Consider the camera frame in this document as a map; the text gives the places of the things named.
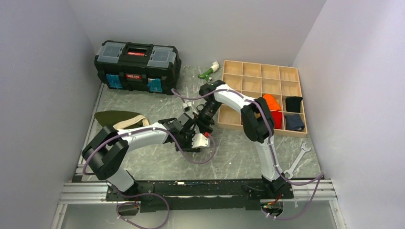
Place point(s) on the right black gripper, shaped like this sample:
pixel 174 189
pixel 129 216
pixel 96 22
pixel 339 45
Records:
pixel 204 123

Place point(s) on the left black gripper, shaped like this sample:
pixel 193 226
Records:
pixel 189 146

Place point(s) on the wooden compartment tray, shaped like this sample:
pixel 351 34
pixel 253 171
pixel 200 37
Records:
pixel 255 80

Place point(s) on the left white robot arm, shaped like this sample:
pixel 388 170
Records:
pixel 105 153

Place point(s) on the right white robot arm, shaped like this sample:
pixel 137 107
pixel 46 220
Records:
pixel 258 126

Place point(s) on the olive green underwear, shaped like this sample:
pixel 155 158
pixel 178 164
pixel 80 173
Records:
pixel 121 119

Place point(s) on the orange rolled underwear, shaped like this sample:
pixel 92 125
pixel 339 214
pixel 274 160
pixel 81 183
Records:
pixel 272 102

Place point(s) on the red rolled underwear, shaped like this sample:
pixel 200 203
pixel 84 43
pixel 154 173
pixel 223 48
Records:
pixel 277 117

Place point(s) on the navy blue rolled underwear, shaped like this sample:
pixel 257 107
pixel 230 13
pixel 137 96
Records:
pixel 294 122

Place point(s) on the black rolled underwear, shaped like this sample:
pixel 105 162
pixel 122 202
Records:
pixel 293 104

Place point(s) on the green and white pipe fitting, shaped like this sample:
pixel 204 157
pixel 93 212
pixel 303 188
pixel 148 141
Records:
pixel 207 74

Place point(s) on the black plastic toolbox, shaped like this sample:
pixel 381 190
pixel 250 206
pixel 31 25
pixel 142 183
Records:
pixel 138 67

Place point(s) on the silver wrench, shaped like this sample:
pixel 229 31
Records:
pixel 289 173

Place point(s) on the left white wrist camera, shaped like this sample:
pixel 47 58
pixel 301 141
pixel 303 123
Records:
pixel 200 141

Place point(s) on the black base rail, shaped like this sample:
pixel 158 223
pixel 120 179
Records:
pixel 156 195

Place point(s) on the aluminium frame rail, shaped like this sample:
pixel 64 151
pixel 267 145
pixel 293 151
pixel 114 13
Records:
pixel 76 192

